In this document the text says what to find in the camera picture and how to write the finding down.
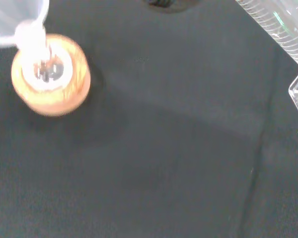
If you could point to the black cloth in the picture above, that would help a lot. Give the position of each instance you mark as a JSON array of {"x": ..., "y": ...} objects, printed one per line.
[{"x": 149, "y": 153}]

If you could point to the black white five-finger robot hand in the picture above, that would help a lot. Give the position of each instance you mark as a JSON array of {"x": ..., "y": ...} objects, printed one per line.
[{"x": 164, "y": 3}]

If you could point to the clear plastic funnel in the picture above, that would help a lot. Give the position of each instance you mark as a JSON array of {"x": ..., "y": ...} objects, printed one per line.
[{"x": 12, "y": 22}]

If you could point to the round-bottom glass flask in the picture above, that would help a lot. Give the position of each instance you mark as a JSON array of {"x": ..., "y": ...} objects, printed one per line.
[{"x": 48, "y": 72}]

